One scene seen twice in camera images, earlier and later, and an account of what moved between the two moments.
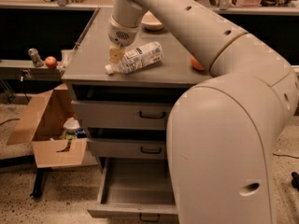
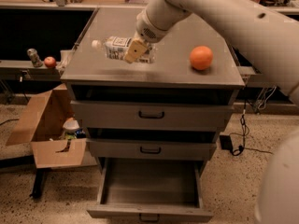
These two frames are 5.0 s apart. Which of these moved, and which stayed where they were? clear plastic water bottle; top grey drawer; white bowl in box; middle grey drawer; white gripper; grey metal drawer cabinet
Moved: white gripper; clear plastic water bottle
Stayed: top grey drawer; white bowl in box; middle grey drawer; grey metal drawer cabinet
